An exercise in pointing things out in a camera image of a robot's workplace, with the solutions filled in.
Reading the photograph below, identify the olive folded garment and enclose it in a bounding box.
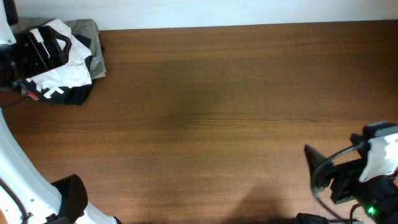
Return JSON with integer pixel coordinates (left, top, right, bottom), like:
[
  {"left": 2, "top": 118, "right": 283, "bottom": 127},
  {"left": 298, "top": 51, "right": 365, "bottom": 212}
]
[{"left": 12, "top": 17, "right": 107, "bottom": 80}]

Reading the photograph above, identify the white t-shirt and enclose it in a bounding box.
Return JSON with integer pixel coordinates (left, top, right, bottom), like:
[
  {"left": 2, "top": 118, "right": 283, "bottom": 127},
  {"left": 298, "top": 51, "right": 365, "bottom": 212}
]
[{"left": 26, "top": 19, "right": 92, "bottom": 89}]

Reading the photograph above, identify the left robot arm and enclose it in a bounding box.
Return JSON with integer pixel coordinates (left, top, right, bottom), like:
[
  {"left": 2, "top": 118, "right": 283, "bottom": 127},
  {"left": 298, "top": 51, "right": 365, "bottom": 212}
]
[{"left": 1, "top": 1, "right": 119, "bottom": 224}]

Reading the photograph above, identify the black Nike t-shirt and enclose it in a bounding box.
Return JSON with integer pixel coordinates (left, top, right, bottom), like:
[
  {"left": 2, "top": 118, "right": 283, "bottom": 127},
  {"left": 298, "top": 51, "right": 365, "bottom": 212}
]
[{"left": 12, "top": 34, "right": 96, "bottom": 105}]

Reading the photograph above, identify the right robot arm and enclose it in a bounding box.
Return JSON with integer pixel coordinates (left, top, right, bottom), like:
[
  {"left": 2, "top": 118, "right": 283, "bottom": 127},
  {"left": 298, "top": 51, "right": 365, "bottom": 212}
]
[{"left": 295, "top": 121, "right": 397, "bottom": 223}]

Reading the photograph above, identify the black garment under stack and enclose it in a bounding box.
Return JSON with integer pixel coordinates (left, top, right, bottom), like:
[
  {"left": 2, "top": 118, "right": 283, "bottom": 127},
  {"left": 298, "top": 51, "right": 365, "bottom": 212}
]
[{"left": 58, "top": 45, "right": 106, "bottom": 105}]

